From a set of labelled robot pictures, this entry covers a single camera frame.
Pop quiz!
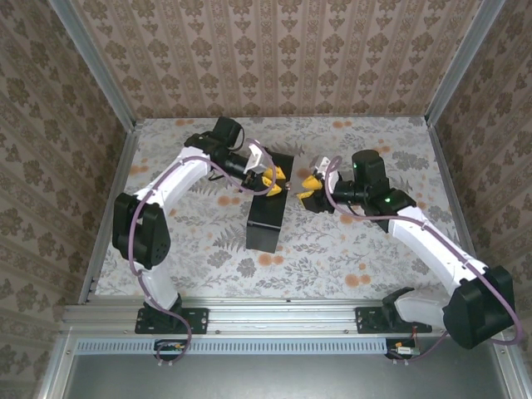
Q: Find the black box starry night lid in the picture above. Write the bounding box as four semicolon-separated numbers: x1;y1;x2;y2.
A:
244;150;297;254

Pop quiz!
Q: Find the floral patterned table cover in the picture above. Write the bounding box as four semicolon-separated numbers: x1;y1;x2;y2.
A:
95;117;477;301

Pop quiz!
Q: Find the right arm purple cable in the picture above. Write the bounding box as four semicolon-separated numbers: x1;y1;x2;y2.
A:
324;155;524;367

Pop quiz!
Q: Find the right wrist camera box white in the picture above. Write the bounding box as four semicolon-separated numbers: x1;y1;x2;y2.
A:
312;155;334;178

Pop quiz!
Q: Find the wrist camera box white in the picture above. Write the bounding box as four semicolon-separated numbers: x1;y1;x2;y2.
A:
244;140;268;175
312;155;334;178

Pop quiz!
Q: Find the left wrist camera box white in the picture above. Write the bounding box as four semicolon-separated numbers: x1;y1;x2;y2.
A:
244;140;268;175

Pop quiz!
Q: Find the aluminium table side rail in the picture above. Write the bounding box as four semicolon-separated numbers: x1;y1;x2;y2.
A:
427;120;491;303
78;120;145;304

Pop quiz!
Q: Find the aluminium front frame beam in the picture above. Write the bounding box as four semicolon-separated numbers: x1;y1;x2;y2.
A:
62;298;510;334

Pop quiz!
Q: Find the aluminium corner post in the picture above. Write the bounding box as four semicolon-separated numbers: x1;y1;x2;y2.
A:
48;0;139;131
426;0;506;126

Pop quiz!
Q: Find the grey slotted cable duct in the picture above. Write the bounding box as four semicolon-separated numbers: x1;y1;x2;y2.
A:
76;337;388;355

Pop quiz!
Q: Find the aluminium lower frame bar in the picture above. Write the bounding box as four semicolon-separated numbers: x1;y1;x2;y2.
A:
35;332;78;399
492;334;532;399

